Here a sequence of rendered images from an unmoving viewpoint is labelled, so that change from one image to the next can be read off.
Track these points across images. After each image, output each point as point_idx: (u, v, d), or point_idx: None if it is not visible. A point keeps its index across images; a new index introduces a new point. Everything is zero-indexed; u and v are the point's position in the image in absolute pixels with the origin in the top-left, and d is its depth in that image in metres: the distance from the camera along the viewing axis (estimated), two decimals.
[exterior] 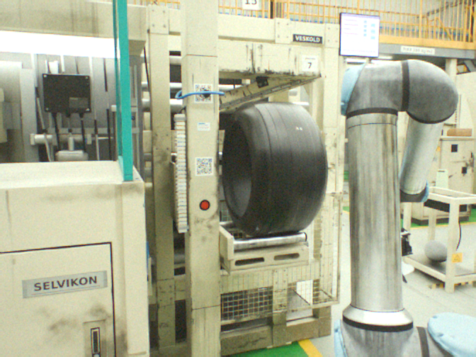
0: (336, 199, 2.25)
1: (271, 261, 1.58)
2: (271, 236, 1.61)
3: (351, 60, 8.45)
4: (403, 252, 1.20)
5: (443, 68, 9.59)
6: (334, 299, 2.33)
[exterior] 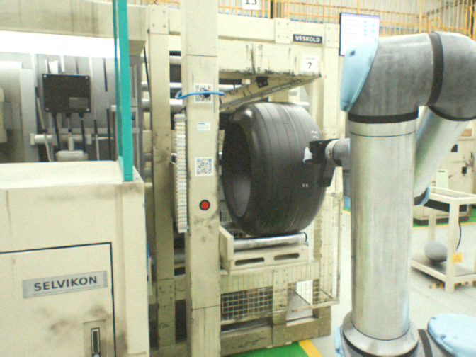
0: (336, 199, 2.25)
1: (271, 261, 1.58)
2: (272, 245, 1.61)
3: None
4: (312, 149, 1.36)
5: None
6: (334, 299, 2.33)
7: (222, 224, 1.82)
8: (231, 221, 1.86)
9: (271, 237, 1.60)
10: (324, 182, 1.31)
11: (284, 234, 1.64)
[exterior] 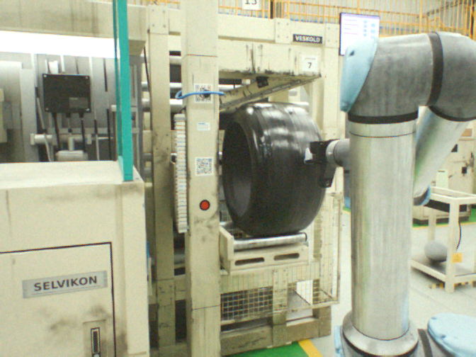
0: (336, 199, 2.25)
1: (271, 261, 1.58)
2: (271, 235, 1.61)
3: None
4: (313, 150, 1.36)
5: None
6: (334, 299, 2.33)
7: None
8: None
9: None
10: (324, 183, 1.31)
11: None
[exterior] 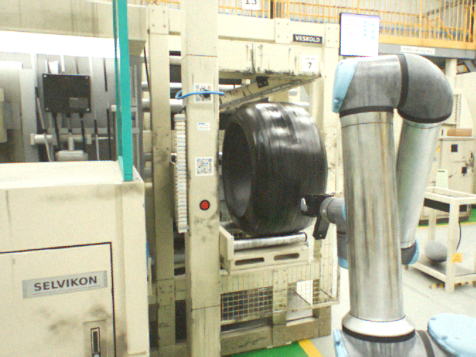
0: None
1: (271, 261, 1.58)
2: None
3: None
4: (308, 202, 1.41)
5: (443, 68, 9.59)
6: (334, 299, 2.33)
7: None
8: (234, 228, 1.83)
9: (271, 245, 1.61)
10: (319, 235, 1.35)
11: (286, 241, 1.62)
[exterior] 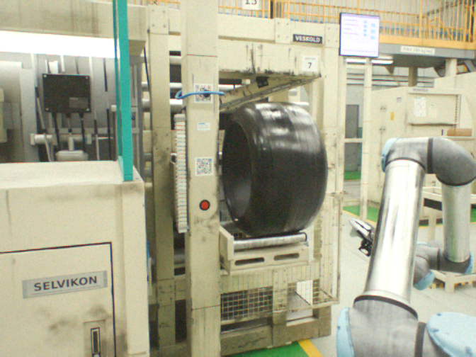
0: (336, 199, 2.25)
1: (271, 261, 1.58)
2: None
3: (351, 60, 8.45)
4: None
5: (443, 68, 9.59)
6: (334, 299, 2.33)
7: None
8: (234, 227, 1.83)
9: (272, 244, 1.60)
10: None
11: (286, 239, 1.62)
